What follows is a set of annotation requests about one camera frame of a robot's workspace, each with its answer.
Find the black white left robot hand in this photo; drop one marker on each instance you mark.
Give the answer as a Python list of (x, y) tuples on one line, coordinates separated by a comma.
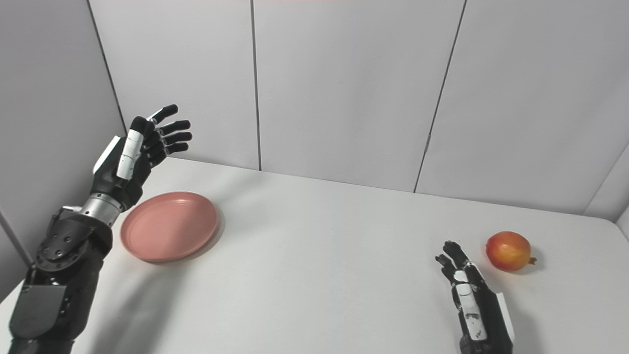
[(128, 152)]

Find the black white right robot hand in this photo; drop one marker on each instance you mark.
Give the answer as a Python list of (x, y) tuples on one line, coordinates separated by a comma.
[(474, 314)]

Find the red yellow pomegranate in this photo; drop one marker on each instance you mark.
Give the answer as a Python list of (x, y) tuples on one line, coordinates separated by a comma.
[(508, 250)]

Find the pink round plate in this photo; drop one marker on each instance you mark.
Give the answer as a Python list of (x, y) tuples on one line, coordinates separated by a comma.
[(169, 226)]

